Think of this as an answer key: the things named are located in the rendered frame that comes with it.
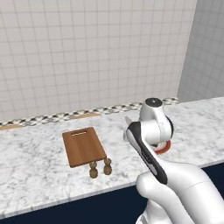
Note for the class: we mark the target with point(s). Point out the brown wooden cutting board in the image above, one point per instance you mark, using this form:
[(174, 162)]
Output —
[(84, 146)]

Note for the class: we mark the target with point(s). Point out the dark blue counter cabinets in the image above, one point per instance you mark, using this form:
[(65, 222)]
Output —
[(87, 208)]

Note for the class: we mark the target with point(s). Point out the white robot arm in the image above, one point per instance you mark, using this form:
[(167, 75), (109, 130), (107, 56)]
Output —
[(180, 186)]

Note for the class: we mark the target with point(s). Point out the red plate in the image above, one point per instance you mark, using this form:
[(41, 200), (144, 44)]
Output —
[(165, 148)]

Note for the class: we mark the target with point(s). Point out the brown wooden shaker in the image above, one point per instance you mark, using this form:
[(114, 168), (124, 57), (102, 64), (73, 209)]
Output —
[(93, 171), (107, 167)]

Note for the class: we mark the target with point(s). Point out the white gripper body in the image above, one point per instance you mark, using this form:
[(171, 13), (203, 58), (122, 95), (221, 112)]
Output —
[(127, 132)]

